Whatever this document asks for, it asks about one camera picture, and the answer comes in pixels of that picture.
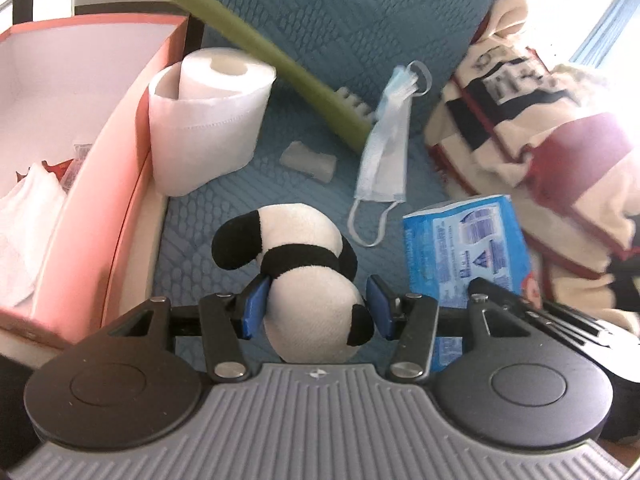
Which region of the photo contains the light blue striped curtain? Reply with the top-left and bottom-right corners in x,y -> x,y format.
567,0 -> 640,73

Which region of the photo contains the white toilet paper roll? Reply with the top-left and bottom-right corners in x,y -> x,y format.
147,47 -> 277,197

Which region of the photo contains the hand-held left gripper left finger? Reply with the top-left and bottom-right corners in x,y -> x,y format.
107,276 -> 272,382

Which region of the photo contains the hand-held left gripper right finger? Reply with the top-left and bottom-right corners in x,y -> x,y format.
366,275 -> 538,382

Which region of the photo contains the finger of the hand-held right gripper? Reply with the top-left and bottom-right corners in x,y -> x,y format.
467,277 -> 616,348

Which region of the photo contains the blue wet wipes packet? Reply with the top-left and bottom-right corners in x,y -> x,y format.
402,194 -> 543,373

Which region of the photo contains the blue face mask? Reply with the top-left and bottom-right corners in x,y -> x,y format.
347,60 -> 433,247

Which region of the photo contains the green plush stem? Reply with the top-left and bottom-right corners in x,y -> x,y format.
97,0 -> 373,153

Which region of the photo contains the panda plush toy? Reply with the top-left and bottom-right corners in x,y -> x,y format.
211,203 -> 376,363

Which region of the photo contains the grey ribbed clip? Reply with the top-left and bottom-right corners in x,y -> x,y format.
336,86 -> 377,123

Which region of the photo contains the white cloth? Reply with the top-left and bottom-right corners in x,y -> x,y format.
0,164 -> 68,308

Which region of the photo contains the small grey eraser block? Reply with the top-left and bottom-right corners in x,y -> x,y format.
279,140 -> 337,184

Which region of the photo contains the blue quilted mat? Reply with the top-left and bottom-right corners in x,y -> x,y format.
152,0 -> 506,361

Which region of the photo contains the cream and red printed blanket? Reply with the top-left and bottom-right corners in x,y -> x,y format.
422,0 -> 640,336

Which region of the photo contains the pink cardboard box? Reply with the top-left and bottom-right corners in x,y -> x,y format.
0,14 -> 190,351

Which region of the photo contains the dark red crinkled wrapper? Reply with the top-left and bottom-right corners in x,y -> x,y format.
14,142 -> 93,196

